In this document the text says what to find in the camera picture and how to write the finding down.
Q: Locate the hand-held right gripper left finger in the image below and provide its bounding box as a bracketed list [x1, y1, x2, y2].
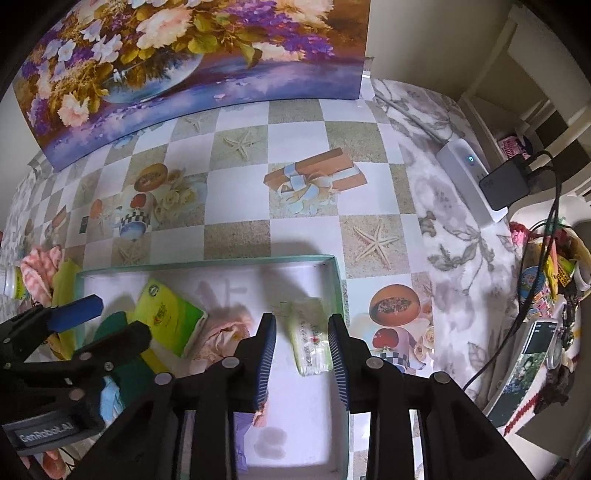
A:
[67, 312, 278, 480]

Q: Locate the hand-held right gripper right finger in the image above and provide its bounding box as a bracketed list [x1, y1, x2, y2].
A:
[328, 313, 537, 480]

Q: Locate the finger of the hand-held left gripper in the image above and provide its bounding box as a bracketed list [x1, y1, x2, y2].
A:
[0, 322, 152, 407]
[0, 295, 103, 358]

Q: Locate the lime green cloth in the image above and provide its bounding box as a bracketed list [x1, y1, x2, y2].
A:
[51, 261, 79, 361]

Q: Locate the pale green tissue pack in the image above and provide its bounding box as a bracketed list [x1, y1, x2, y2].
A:
[284, 298, 334, 377]

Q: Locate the dark green yellow sponge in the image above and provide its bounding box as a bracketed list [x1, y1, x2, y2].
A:
[95, 311, 171, 416]

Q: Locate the light pink cloth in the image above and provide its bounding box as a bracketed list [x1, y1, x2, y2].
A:
[191, 314, 271, 428]

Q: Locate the pink white striped fluffy cloth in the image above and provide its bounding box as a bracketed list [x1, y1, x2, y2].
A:
[21, 247, 63, 305]

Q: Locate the light blue cloth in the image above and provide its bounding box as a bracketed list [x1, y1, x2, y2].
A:
[99, 378, 125, 421]

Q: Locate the teal rimmed white tray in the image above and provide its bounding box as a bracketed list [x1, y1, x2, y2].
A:
[69, 255, 352, 480]

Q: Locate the purple cloth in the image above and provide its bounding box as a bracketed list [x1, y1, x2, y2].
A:
[233, 411, 259, 472]

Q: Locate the white bottle green label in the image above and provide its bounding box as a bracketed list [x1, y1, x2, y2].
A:
[0, 265, 26, 298]

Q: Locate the smartphone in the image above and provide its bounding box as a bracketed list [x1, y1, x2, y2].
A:
[487, 320, 561, 428]

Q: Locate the red crochet trimmed mat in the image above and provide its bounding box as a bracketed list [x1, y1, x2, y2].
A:
[501, 378, 583, 437]

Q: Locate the white power strip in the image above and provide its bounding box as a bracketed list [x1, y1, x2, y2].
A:
[436, 141, 509, 227]

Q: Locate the basket of small clutter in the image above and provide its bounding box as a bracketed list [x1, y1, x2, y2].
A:
[510, 222, 591, 324]

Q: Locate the floral painting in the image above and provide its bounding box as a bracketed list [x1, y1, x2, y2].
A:
[13, 0, 372, 171]

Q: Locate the white chair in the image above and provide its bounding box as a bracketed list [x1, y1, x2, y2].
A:
[457, 4, 591, 153]

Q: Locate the black charger with cable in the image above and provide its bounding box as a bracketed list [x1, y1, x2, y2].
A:
[462, 150, 564, 393]

